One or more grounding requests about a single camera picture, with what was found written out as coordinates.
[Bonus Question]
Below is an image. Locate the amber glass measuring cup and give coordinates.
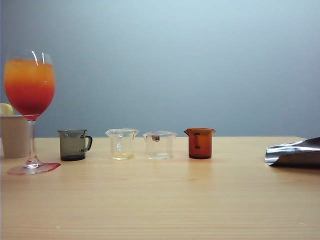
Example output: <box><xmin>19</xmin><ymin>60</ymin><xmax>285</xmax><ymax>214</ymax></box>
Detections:
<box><xmin>183</xmin><ymin>127</ymin><xmax>217</xmax><ymax>160</ymax></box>

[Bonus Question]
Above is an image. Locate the clear cup with yellow residue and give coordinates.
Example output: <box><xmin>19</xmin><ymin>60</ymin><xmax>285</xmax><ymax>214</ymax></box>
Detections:
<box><xmin>104</xmin><ymin>127</ymin><xmax>140</xmax><ymax>161</ymax></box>

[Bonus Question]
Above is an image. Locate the smoky grey measuring cup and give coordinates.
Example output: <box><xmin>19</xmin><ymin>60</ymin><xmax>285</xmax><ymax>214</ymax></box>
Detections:
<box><xmin>57</xmin><ymin>128</ymin><xmax>94</xmax><ymax>162</ymax></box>

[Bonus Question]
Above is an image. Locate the brown paper cup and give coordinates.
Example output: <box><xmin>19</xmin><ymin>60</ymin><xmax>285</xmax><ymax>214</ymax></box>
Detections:
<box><xmin>0</xmin><ymin>114</ymin><xmax>31</xmax><ymax>159</ymax></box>

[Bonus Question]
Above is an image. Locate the red spilled liquid puddle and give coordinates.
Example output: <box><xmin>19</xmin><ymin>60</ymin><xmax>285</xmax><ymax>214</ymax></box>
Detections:
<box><xmin>6</xmin><ymin>161</ymin><xmax>62</xmax><ymax>176</ymax></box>

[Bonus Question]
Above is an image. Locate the wine glass with orange drink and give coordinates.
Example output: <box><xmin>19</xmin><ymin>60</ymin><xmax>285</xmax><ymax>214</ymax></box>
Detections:
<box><xmin>3</xmin><ymin>49</ymin><xmax>58</xmax><ymax>176</ymax></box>

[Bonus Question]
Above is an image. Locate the shiny silver foil sheet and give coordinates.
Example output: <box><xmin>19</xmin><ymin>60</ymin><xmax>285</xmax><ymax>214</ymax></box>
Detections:
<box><xmin>264</xmin><ymin>136</ymin><xmax>320</xmax><ymax>168</ymax></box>

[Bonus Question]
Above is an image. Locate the lemon slice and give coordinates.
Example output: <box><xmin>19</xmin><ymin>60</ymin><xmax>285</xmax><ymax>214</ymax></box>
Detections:
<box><xmin>0</xmin><ymin>102</ymin><xmax>15</xmax><ymax>117</ymax></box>

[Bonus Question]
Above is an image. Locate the clear cup with wooden handle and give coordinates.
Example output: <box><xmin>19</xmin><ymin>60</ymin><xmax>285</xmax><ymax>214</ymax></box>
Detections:
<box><xmin>142</xmin><ymin>130</ymin><xmax>179</xmax><ymax>161</ymax></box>

